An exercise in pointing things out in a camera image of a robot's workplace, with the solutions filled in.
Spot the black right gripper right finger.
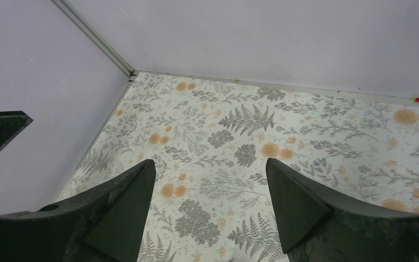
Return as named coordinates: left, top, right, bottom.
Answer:
left=266, top=158, right=419, bottom=261

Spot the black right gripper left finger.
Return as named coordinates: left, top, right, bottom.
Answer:
left=0, top=159, right=156, bottom=261

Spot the floral patterned table mat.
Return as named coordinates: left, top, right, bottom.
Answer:
left=60, top=73, right=419, bottom=261

